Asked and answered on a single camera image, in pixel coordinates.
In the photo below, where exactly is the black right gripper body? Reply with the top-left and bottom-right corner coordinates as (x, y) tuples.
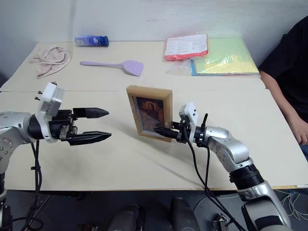
(171, 121), (191, 143)

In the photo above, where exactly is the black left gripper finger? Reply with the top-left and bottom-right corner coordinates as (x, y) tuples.
(69, 130), (113, 147)
(73, 107), (110, 119)

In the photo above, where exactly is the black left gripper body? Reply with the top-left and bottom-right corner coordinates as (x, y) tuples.
(49, 109), (78, 141)

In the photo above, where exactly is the wooden picture frame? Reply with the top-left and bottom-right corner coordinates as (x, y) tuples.
(126, 85), (174, 144)

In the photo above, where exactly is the person's bare hand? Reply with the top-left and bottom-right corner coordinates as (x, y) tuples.
(297, 128), (308, 146)

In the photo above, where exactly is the clear plastic bag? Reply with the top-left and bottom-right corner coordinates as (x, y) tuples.
(165, 59), (194, 77)

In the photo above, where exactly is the purple plastic spatula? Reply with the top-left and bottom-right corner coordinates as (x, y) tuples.
(79, 59), (144, 78)

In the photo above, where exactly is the pink crumpled towel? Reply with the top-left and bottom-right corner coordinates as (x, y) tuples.
(29, 46), (73, 80)

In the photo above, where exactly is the blue cylindrical can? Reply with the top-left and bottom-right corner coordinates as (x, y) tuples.
(74, 35), (110, 48)

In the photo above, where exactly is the grey round disc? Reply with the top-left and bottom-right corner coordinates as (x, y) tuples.
(193, 192), (244, 231)

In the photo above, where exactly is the red paper pack white sheet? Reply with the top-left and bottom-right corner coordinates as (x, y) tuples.
(164, 33), (209, 62)

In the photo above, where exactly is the dark rounded shape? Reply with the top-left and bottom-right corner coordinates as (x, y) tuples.
(170, 197), (201, 231)
(112, 204), (146, 231)

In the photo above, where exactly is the coloured paper stack in plastic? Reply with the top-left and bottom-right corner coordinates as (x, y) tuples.
(190, 37), (262, 78)

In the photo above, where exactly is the small metal clip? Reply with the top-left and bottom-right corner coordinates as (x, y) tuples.
(213, 213), (230, 231)

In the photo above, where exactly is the person's black t-shirt torso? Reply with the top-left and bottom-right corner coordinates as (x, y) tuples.
(258, 16), (308, 145)

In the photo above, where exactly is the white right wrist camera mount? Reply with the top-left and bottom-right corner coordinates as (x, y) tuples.
(178, 101), (199, 143)

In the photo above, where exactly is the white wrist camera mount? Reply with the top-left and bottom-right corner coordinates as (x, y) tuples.
(178, 101), (199, 143)
(35, 81), (65, 144)

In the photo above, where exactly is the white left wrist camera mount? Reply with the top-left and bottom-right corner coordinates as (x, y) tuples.
(35, 81), (65, 144)

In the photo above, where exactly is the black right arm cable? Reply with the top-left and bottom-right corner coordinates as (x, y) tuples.
(186, 113), (246, 231)

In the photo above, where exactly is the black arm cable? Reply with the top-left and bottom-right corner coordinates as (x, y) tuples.
(26, 139), (44, 231)
(186, 113), (246, 231)

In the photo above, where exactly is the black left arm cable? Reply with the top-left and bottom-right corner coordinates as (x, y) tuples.
(26, 139), (44, 231)

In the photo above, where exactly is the white thin cables bundle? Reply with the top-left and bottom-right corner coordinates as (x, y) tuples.
(274, 187), (308, 220)

